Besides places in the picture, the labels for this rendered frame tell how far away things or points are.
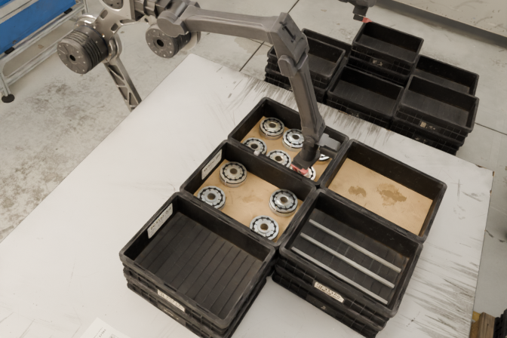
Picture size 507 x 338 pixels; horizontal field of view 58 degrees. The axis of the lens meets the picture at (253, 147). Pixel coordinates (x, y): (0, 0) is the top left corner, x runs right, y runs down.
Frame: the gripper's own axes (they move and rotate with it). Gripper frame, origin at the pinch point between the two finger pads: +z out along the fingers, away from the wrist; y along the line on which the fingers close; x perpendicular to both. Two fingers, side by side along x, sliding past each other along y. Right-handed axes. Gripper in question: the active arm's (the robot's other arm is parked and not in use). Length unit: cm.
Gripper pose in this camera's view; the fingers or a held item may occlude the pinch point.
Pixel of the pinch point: (302, 170)
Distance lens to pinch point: 178.1
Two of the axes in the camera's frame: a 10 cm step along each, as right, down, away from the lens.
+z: -1.1, 6.5, 7.6
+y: 6.1, -5.6, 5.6
